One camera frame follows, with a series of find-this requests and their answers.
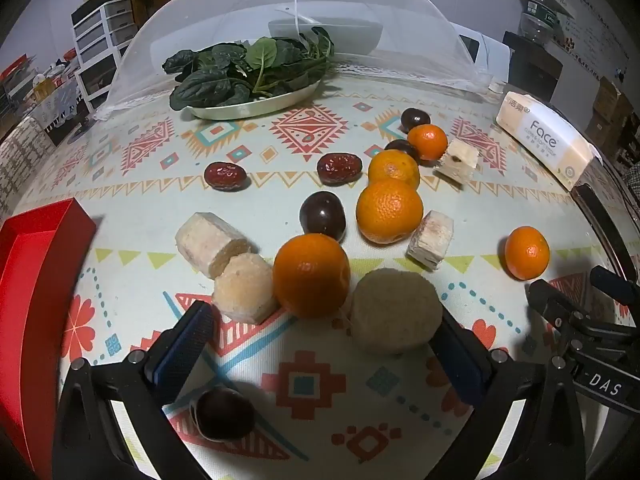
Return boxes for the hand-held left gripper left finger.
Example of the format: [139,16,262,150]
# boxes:
[52,300,218,480]

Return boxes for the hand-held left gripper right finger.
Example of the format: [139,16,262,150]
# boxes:
[430,310,583,480]

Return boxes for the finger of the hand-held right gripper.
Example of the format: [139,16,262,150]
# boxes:
[525,279,581,331]
[590,266,640,307]

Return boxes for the beige cake chunk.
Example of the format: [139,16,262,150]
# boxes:
[212,253,278,323]

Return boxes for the dark plum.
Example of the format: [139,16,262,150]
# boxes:
[384,139,420,163]
[299,191,347,240]
[400,108,431,130]
[192,387,256,443]

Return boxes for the round beige cake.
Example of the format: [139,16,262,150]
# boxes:
[350,268,443,357]

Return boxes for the beige cake log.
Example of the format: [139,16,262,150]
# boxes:
[175,212,253,278]

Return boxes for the large orange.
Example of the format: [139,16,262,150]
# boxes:
[272,233,352,318]

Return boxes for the red box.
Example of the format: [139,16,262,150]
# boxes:
[0,198,97,466]

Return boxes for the red date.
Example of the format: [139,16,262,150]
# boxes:
[317,152,363,184]
[203,161,247,192]

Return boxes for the small orange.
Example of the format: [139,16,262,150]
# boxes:
[504,226,551,281]
[407,124,449,161]

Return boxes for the tissue pack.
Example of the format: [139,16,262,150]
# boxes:
[496,91,603,192]

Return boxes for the cardboard boxes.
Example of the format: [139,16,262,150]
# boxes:
[585,76,636,146]

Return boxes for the black box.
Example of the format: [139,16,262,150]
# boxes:
[502,31,563,103]

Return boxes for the pale green plate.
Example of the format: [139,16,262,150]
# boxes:
[182,77,322,121]

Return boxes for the patterned fabric chair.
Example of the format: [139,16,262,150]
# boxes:
[0,117,56,216]

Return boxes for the plate of green spinach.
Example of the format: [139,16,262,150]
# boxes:
[162,26,335,111]

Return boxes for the clear water bottle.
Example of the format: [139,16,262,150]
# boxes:
[517,0,563,43]

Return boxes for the whiteboard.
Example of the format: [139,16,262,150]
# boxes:
[547,0,631,81]

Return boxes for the white mesh food cover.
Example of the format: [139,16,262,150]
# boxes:
[95,0,488,121]

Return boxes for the white plastic drawer unit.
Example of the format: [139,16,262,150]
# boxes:
[71,0,138,111]

